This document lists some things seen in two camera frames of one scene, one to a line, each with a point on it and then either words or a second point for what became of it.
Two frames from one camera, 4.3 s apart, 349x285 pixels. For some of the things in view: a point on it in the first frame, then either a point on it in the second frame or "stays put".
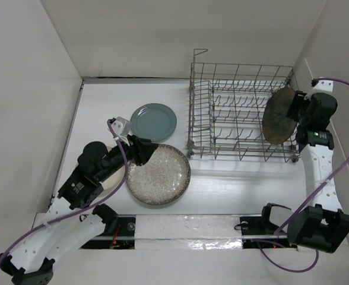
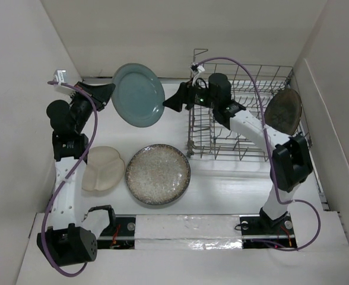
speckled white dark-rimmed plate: [163, 179] stays put
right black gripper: [297, 103] → [184, 95]
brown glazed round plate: [278, 127] stays put
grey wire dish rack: [226, 105] stays put
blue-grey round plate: [155, 122] → [138, 95]
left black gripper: [143, 148] → [102, 93]
